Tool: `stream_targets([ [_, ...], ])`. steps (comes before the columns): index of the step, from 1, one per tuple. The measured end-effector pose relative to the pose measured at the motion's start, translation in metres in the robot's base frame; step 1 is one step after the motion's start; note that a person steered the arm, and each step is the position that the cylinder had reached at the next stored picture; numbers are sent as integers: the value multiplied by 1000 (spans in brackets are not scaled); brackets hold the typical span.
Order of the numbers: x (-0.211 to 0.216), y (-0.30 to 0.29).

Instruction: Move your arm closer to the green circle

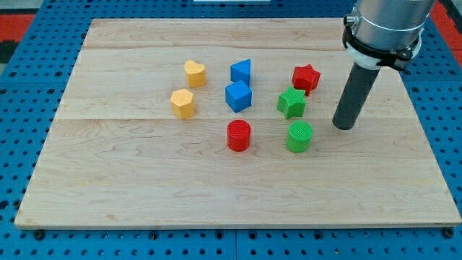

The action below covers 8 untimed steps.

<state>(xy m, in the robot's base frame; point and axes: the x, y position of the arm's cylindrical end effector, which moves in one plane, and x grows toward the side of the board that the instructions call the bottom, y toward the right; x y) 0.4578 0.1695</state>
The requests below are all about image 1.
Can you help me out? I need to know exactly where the green cylinder block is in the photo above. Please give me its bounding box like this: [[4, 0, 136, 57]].
[[286, 121, 313, 153]]

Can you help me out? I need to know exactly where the blue cube block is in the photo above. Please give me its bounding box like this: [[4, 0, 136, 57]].
[[225, 80, 253, 113]]

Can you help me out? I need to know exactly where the green star block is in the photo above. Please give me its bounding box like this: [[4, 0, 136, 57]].
[[276, 86, 306, 119]]

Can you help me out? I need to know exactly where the red cylinder block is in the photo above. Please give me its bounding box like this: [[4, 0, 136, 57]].
[[227, 119, 251, 152]]

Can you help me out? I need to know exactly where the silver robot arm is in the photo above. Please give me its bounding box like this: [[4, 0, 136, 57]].
[[342, 0, 435, 71]]

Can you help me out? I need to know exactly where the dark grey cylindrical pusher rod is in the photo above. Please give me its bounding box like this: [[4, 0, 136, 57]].
[[332, 63, 379, 130]]

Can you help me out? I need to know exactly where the yellow heart block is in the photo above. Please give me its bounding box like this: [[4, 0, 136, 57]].
[[183, 60, 207, 88]]

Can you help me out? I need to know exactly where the wooden board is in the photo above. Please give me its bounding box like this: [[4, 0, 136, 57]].
[[15, 18, 461, 230]]

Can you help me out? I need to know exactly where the yellow hexagon block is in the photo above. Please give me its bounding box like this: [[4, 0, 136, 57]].
[[170, 89, 196, 119]]

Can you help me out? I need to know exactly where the red star block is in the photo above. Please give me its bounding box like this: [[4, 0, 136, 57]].
[[292, 64, 321, 96]]

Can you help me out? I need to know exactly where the blue triangle block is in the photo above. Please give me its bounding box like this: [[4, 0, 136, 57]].
[[230, 59, 251, 86]]

